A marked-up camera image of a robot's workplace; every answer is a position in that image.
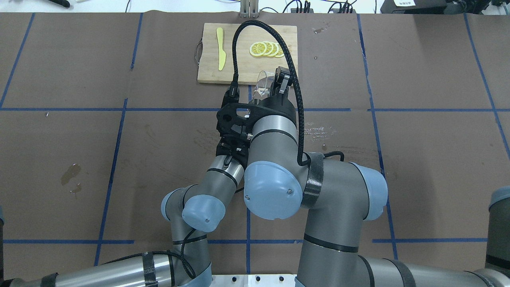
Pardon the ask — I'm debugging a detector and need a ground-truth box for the yellow plastic knife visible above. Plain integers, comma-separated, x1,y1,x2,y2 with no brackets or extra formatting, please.
216,27,226,71

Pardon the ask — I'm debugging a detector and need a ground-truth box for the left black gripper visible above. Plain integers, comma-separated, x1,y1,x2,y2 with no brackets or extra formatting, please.
216,136,250,168

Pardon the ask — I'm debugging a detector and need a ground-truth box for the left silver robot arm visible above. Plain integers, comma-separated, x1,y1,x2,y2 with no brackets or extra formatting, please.
1,135,250,287

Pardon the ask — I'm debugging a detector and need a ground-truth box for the clear glass shaker cup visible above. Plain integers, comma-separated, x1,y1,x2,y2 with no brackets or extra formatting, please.
253,71,275,100

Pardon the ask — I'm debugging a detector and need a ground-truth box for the wooden cutting board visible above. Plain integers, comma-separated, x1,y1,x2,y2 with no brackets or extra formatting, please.
197,22,298,85

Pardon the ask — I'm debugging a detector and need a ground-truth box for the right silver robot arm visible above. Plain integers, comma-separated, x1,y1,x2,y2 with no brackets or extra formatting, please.
244,67,509,287

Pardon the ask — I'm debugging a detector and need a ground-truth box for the aluminium frame post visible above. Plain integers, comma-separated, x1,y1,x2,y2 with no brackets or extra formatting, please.
239,0,260,19

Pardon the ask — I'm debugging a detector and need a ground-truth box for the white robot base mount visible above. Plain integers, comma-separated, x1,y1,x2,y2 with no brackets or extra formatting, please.
211,274,296,287

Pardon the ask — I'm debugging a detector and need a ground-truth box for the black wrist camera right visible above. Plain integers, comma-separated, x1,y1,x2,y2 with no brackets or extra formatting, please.
216,103,253,140

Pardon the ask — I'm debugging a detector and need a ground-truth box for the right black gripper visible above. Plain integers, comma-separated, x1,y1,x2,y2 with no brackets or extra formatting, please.
248,67,297,125

